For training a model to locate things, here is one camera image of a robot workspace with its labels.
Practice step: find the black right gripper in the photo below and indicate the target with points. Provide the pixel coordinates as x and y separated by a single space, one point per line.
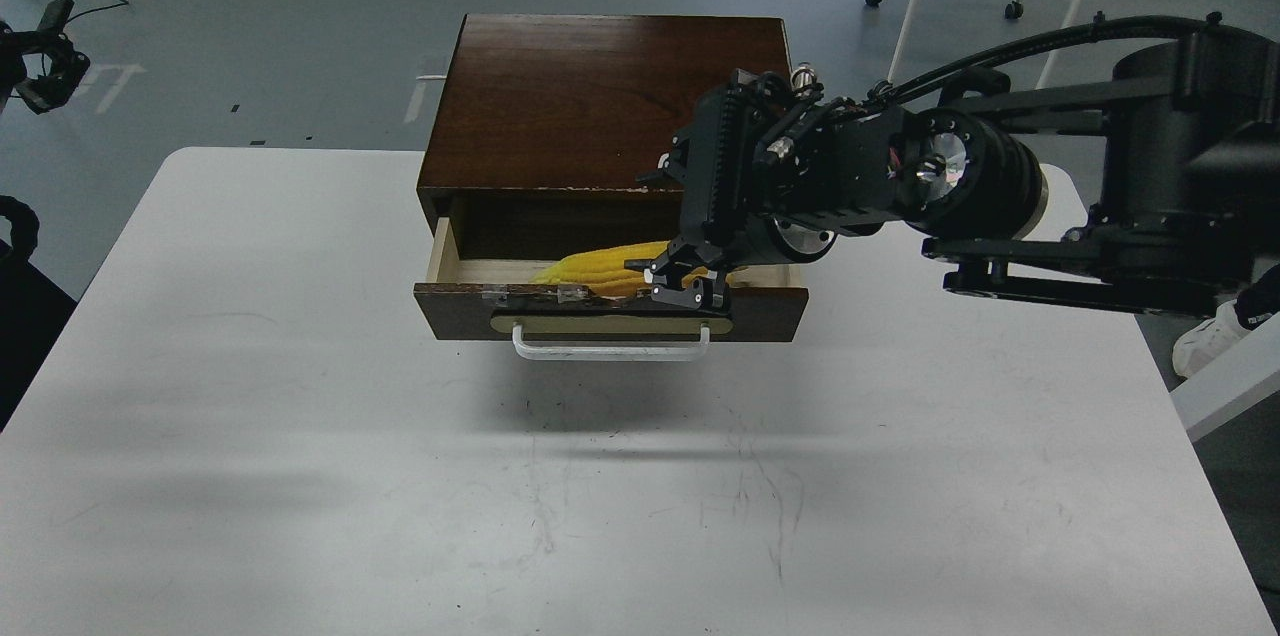
771 175

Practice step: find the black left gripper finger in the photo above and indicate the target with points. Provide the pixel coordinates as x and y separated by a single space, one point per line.
52 90
55 19

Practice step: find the yellow toy corn cob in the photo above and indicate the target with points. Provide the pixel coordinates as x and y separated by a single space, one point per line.
603 271

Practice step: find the wooden drawer with white handle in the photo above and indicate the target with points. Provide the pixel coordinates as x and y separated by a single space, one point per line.
479 288

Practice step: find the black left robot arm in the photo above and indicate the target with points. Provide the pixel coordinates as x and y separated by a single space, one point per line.
42 68

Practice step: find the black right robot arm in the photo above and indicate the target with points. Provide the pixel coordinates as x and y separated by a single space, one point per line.
1126 165

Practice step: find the dark brown wooden cabinet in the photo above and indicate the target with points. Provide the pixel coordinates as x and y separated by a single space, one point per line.
546 123

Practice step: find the white shoe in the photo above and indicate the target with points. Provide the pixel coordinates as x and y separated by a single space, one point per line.
1203 344

